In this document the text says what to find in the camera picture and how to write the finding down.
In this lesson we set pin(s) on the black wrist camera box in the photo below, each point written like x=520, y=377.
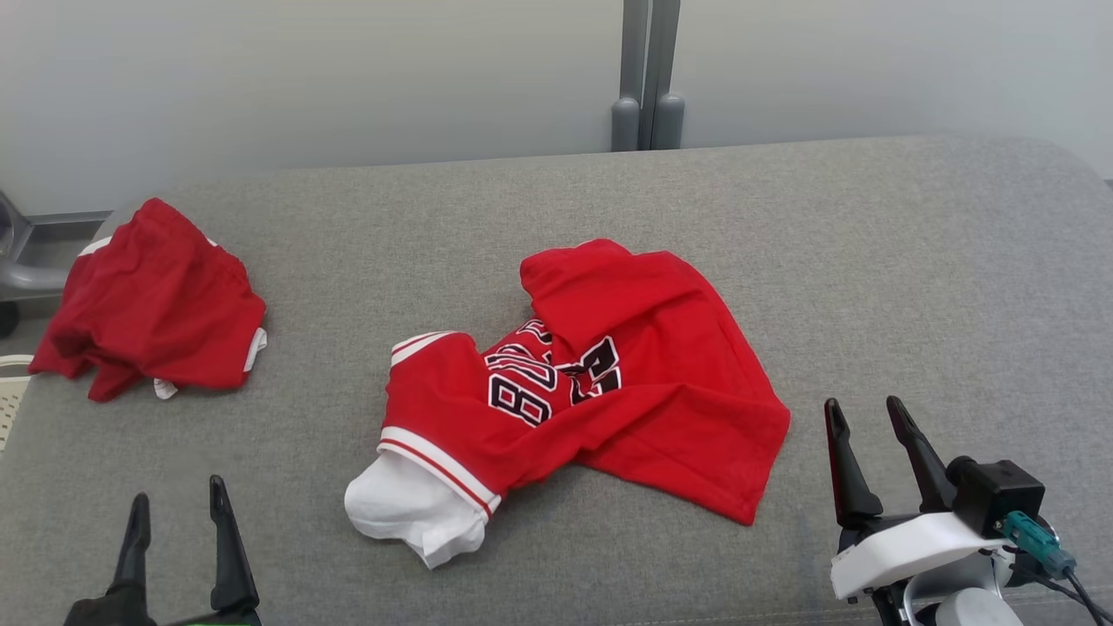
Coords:
x=104, y=609
x=1000, y=496

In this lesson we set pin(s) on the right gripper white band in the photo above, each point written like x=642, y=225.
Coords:
x=904, y=548

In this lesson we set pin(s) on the grey metal partition post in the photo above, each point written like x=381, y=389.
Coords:
x=624, y=122

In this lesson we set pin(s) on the red shorts white side stripe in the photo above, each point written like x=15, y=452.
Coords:
x=156, y=296

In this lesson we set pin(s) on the red jersey shirt white sleeves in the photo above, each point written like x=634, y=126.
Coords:
x=661, y=417

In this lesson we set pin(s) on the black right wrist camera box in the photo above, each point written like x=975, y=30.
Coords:
x=1000, y=496

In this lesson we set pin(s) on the cream perforated laundry basket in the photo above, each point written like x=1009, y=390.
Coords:
x=10, y=400

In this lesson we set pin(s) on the grey partition post wheeled foot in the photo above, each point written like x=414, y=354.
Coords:
x=26, y=276

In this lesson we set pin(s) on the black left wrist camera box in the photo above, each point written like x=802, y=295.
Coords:
x=104, y=609

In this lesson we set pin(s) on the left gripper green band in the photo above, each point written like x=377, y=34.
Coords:
x=235, y=619

